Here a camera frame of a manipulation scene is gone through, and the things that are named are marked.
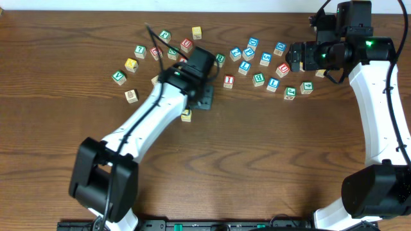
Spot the blue block 2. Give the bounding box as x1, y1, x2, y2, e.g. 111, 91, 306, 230
230, 47, 242, 62

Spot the green block J lower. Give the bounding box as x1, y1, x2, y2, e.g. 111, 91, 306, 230
284, 87, 296, 100

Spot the blue block L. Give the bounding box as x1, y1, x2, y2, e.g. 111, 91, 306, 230
267, 78, 280, 92

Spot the blue block d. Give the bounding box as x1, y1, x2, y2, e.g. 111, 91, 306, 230
247, 37, 259, 51
274, 42, 286, 56

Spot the green block 7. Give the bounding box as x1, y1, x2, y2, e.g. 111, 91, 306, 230
134, 45, 147, 59

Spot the blue block P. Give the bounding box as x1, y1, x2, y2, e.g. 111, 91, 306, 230
242, 47, 255, 61

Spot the green block 4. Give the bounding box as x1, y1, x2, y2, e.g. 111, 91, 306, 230
300, 81, 313, 94

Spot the green block B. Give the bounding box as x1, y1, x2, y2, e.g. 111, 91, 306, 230
252, 73, 265, 87

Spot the blue block D upper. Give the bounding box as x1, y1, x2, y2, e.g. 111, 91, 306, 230
247, 37, 259, 51

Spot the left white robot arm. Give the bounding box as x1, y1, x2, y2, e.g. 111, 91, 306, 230
69, 59, 213, 230

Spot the green block Z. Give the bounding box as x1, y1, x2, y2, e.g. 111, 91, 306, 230
168, 48, 179, 60

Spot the green block j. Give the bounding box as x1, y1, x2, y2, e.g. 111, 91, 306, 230
159, 30, 171, 44
284, 87, 296, 100

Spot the blue block 5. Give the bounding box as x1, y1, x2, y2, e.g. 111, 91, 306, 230
259, 52, 272, 67

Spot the red block E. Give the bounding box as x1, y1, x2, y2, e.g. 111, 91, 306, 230
150, 47, 163, 61

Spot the red block u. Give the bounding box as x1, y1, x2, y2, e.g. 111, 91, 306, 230
180, 38, 193, 53
276, 63, 290, 78

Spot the green block V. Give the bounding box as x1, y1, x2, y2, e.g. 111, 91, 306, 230
112, 70, 127, 85

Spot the red block U left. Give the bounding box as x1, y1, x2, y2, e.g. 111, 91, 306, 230
180, 38, 193, 53

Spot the red block U right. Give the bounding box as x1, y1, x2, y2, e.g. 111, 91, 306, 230
276, 63, 290, 78

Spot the yellow block A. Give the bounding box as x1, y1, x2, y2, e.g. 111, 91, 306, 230
125, 58, 139, 73

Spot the yellow block S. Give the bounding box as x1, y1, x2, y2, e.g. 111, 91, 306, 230
192, 26, 202, 40

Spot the green block R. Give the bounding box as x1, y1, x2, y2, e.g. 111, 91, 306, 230
214, 53, 225, 67

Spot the yellow block C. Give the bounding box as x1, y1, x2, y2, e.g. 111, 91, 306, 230
180, 109, 192, 123

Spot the wooden picture block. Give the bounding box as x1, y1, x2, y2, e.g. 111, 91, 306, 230
125, 89, 139, 103

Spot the green block J top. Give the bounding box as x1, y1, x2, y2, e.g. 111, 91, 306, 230
159, 30, 171, 44

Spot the blue block D right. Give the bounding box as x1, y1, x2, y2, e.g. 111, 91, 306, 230
274, 42, 286, 56

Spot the wooden block red side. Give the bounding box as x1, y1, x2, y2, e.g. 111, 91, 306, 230
151, 75, 159, 86

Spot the red block I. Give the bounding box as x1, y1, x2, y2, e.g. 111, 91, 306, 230
223, 75, 235, 89

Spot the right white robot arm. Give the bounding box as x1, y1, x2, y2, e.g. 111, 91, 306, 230
286, 35, 410, 230

